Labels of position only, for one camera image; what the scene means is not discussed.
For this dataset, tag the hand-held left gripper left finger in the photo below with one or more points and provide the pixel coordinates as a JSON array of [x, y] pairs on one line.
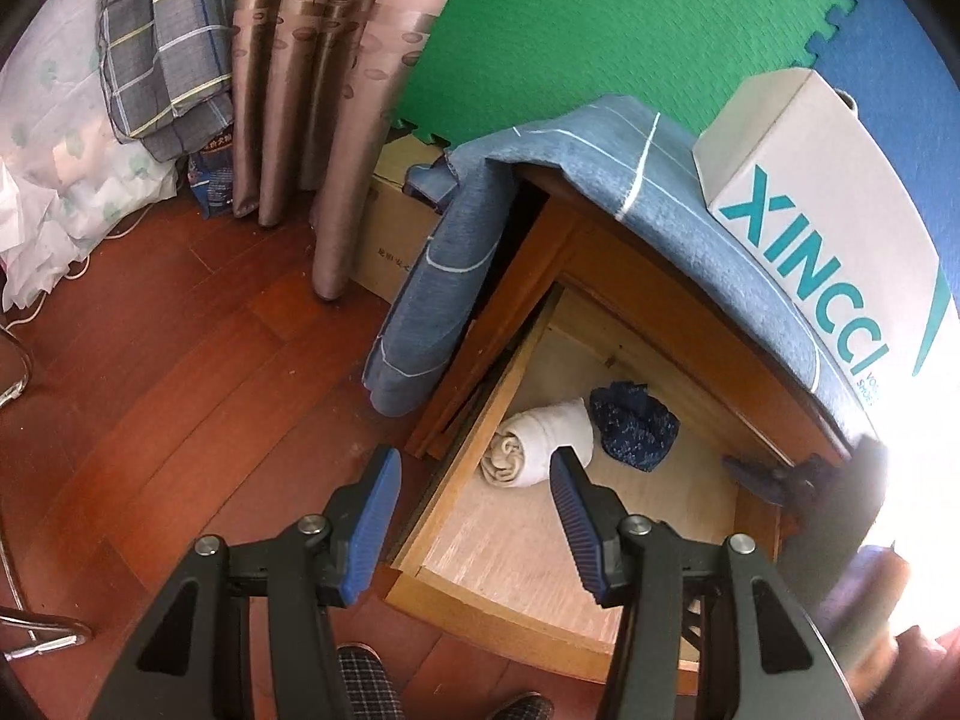
[[375, 525]]

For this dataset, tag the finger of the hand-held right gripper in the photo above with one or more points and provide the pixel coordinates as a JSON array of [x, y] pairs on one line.
[[750, 476]]

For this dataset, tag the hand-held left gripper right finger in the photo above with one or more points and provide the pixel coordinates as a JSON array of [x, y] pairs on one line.
[[581, 525]]

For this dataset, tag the wooden drawer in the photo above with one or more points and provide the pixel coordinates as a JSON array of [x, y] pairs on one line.
[[525, 532]]

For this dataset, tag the dark blue patterned sock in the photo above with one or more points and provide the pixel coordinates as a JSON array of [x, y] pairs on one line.
[[634, 427]]

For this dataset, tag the person's right hand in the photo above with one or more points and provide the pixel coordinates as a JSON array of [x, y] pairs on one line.
[[926, 649]]

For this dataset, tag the dark plaid slipper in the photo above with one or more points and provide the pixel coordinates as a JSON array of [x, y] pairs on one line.
[[521, 709], [371, 682]]

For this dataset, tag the blue lined cloth cover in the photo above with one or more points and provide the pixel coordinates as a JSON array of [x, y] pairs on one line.
[[450, 270]]

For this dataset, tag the brown cardboard box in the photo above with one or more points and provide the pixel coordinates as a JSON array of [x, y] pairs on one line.
[[390, 240]]

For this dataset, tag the white shoe box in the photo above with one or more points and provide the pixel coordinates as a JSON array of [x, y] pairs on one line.
[[795, 135]]

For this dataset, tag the blue printed packet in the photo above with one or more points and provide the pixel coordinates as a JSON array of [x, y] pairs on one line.
[[214, 180]]

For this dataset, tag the blue foam mat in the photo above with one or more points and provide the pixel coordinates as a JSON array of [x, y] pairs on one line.
[[915, 90]]

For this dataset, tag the brown patterned curtain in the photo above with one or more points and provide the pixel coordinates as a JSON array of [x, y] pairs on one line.
[[337, 90]]

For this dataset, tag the green foam mat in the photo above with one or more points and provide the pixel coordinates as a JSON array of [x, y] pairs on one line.
[[600, 22]]

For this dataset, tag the white green-patterned bedding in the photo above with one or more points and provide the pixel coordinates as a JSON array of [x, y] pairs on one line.
[[60, 127]]

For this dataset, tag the grey plaid cloth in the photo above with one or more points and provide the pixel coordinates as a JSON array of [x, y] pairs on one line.
[[172, 37]]

